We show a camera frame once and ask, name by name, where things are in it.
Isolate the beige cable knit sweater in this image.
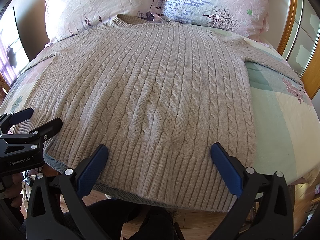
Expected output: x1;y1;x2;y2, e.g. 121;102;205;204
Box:
14;15;299;211

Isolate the person's left hand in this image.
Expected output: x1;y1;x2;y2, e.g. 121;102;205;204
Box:
4;172;24;207

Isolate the pastel patchwork bed quilt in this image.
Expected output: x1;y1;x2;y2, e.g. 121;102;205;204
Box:
0;26;320;196

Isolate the pink floral left pillow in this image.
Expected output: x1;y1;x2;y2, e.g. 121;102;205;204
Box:
44;0;154;43

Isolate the pink floral pillow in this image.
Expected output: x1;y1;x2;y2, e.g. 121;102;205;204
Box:
44;0;154;43
150;0;269;41

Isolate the wooden framed glass door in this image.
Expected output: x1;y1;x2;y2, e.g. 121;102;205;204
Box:
277;0;319;99

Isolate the pink floral right pillow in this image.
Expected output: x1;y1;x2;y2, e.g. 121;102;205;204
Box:
150;0;269;41

